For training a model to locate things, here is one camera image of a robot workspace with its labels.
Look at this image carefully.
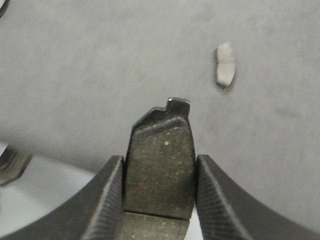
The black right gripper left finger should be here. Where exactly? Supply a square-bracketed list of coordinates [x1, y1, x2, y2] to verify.
[3, 155, 124, 240]

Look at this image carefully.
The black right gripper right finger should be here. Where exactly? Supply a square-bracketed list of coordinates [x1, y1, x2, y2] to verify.
[195, 154, 320, 240]

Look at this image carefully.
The dark grey brake pad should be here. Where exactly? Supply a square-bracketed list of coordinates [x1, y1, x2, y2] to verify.
[216, 41, 236, 89]
[117, 97, 196, 240]

